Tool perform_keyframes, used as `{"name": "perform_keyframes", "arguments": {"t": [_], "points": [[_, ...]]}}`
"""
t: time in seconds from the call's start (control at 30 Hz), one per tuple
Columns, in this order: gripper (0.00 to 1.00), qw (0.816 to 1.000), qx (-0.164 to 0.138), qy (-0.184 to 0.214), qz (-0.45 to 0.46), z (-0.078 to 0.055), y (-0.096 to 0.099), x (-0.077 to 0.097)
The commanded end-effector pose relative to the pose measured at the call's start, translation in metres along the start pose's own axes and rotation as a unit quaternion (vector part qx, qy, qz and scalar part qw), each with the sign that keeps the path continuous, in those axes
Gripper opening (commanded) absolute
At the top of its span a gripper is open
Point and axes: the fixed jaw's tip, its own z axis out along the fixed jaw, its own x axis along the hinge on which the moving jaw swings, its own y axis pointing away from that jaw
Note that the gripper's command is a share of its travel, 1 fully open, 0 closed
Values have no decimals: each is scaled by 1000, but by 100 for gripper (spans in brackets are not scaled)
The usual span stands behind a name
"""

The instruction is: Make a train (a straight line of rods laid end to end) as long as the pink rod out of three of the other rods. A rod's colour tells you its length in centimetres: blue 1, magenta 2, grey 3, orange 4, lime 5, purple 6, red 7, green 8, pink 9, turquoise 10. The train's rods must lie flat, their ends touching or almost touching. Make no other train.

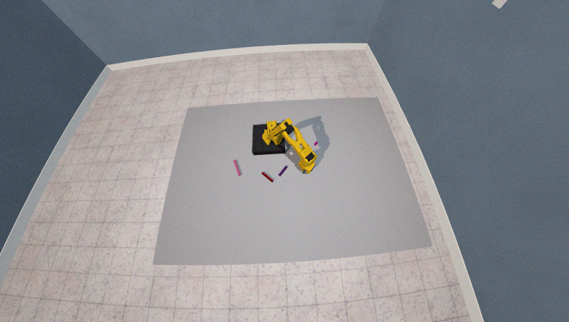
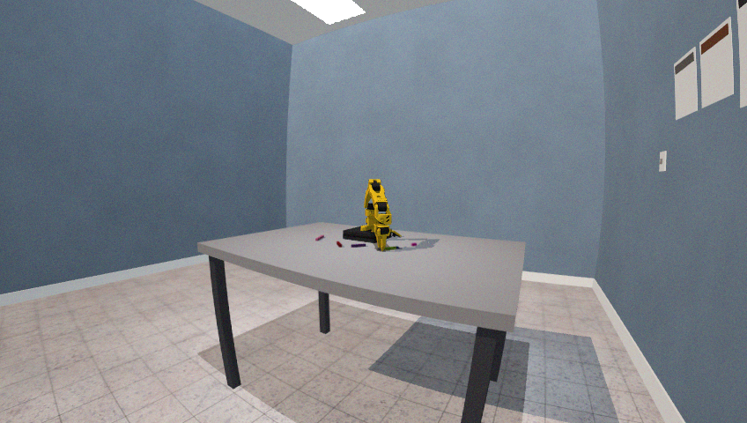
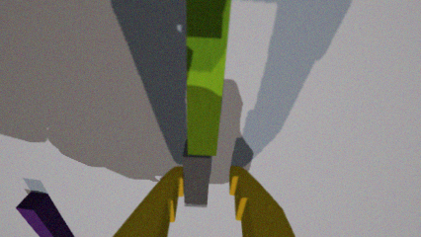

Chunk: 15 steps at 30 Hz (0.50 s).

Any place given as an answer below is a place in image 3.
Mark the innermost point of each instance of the purple rod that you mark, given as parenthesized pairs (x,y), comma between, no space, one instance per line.
(41,213)

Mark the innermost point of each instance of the grey rectangular block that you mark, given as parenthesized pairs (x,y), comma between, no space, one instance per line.
(196,174)

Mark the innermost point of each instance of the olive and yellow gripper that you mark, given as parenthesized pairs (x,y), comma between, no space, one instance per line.
(260,214)

